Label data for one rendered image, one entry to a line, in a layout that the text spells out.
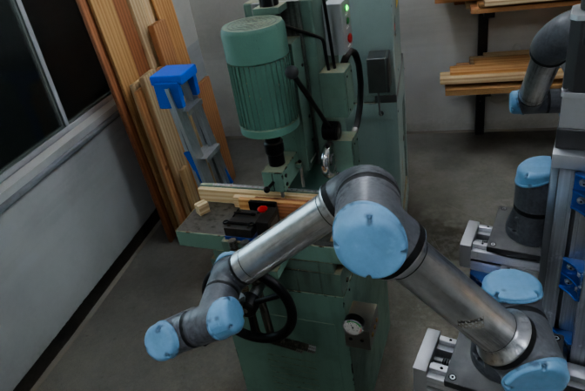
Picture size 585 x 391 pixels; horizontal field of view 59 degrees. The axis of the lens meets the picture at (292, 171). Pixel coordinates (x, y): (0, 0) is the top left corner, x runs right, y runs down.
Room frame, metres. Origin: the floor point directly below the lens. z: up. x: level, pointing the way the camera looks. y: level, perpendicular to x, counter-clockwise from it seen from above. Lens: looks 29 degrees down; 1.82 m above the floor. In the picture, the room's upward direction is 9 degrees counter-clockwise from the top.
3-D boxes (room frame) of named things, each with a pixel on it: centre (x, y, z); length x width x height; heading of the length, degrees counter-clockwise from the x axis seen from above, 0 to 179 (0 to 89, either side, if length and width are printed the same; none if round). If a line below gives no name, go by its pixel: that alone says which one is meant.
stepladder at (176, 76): (2.27, 0.41, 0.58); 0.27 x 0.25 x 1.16; 69
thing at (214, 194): (1.43, 0.06, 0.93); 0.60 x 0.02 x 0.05; 66
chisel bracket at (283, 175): (1.42, 0.03, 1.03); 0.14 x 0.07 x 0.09; 156
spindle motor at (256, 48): (1.40, 0.04, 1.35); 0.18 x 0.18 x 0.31
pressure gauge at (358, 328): (1.11, -0.11, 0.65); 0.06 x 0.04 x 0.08; 66
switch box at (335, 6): (1.64, -0.22, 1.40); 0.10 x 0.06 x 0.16; 156
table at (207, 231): (1.32, 0.11, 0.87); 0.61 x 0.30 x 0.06; 66
